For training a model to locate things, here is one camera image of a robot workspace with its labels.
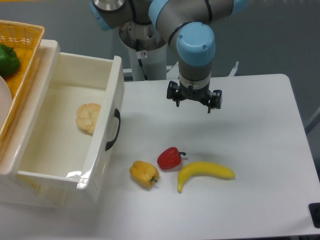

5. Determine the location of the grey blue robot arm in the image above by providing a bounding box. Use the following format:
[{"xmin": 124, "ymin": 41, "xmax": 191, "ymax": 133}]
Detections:
[{"xmin": 89, "ymin": 0, "xmax": 247, "ymax": 110}]

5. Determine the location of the black corner object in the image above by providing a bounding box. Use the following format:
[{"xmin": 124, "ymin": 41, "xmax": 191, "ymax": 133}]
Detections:
[{"xmin": 308, "ymin": 202, "xmax": 320, "ymax": 229}]

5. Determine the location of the white top drawer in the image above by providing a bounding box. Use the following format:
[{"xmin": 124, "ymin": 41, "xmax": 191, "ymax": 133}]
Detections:
[{"xmin": 18, "ymin": 53, "xmax": 125, "ymax": 202}]

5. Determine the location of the white plate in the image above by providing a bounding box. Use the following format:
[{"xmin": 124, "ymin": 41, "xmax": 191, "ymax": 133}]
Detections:
[{"xmin": 0, "ymin": 77, "xmax": 13, "ymax": 128}]

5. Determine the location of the white metal bracket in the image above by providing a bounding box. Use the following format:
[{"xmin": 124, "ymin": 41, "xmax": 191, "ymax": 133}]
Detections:
[{"xmin": 228, "ymin": 61, "xmax": 239, "ymax": 77}]

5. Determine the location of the green bell pepper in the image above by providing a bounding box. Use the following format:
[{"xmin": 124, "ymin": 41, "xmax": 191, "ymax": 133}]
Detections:
[{"xmin": 0, "ymin": 43, "xmax": 21, "ymax": 78}]

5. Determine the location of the red bell pepper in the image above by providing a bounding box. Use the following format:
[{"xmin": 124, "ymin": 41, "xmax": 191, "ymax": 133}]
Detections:
[{"xmin": 157, "ymin": 147, "xmax": 186, "ymax": 170}]

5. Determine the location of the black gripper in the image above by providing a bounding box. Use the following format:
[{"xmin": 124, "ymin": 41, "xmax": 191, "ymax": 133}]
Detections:
[{"xmin": 166, "ymin": 80, "xmax": 223, "ymax": 113}]

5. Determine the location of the yellow woven basket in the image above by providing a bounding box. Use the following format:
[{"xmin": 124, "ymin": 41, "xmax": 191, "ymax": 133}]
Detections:
[{"xmin": 0, "ymin": 20, "xmax": 45, "ymax": 143}]

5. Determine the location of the yellow bell pepper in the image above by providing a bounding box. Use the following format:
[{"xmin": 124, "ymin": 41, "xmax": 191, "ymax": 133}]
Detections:
[{"xmin": 129, "ymin": 160, "xmax": 160, "ymax": 189}]

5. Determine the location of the white drawer cabinet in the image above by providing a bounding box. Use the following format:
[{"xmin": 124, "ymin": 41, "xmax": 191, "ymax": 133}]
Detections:
[{"xmin": 0, "ymin": 39, "xmax": 67, "ymax": 208}]

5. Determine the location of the beige bread roll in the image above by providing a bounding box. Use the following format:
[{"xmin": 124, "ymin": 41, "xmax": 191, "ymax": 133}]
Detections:
[{"xmin": 75, "ymin": 103, "xmax": 101, "ymax": 135}]

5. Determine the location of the yellow banana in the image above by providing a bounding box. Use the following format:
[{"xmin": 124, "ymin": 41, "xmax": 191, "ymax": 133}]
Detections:
[{"xmin": 177, "ymin": 161, "xmax": 236, "ymax": 193}]

